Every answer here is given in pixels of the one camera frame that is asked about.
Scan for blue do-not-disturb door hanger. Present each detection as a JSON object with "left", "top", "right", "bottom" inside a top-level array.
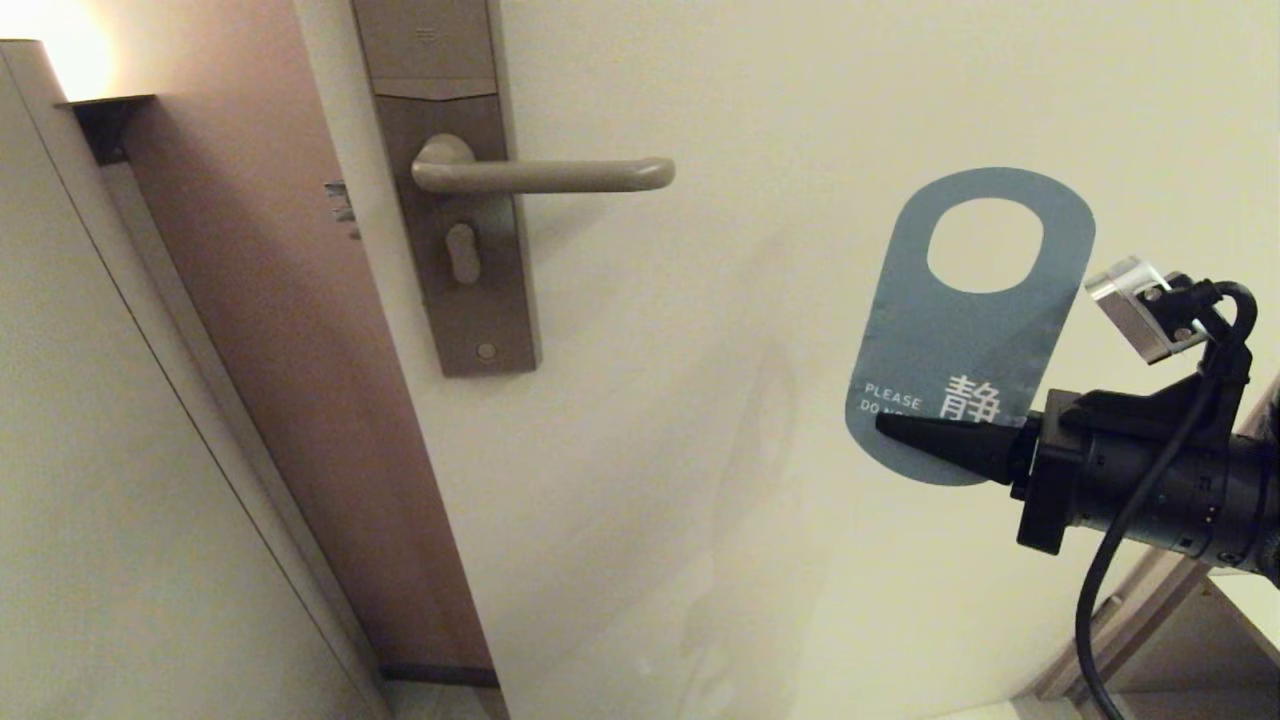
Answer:
[{"left": 845, "top": 167, "right": 1097, "bottom": 488}]

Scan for cream white door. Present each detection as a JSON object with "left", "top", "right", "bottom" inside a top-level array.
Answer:
[{"left": 292, "top": 0, "right": 1280, "bottom": 720}]

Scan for brown metal lock plate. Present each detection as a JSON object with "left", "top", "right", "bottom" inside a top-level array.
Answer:
[{"left": 350, "top": 0, "right": 543, "bottom": 378}]

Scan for beige open shelf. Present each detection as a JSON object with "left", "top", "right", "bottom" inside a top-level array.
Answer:
[{"left": 1100, "top": 575, "right": 1280, "bottom": 720}]

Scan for beige keyhole cover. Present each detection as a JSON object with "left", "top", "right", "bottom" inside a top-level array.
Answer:
[{"left": 446, "top": 223, "right": 483, "bottom": 286}]

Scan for dark baseboard strip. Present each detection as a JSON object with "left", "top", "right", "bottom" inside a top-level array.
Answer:
[{"left": 380, "top": 663, "right": 499, "bottom": 689}]

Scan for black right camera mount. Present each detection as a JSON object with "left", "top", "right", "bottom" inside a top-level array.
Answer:
[{"left": 1060, "top": 275, "right": 1256, "bottom": 441}]

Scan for brown door frame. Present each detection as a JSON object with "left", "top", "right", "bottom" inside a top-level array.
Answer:
[{"left": 1035, "top": 380, "right": 1280, "bottom": 701}]

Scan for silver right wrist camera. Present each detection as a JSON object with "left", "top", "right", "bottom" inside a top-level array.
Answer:
[{"left": 1085, "top": 257, "right": 1206, "bottom": 366}]

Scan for beige metal door handle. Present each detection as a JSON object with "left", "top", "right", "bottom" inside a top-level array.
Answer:
[{"left": 411, "top": 133, "right": 677, "bottom": 195}]

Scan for glowing wall lamp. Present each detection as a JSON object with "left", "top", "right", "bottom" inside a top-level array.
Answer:
[{"left": 55, "top": 95, "right": 157, "bottom": 167}]

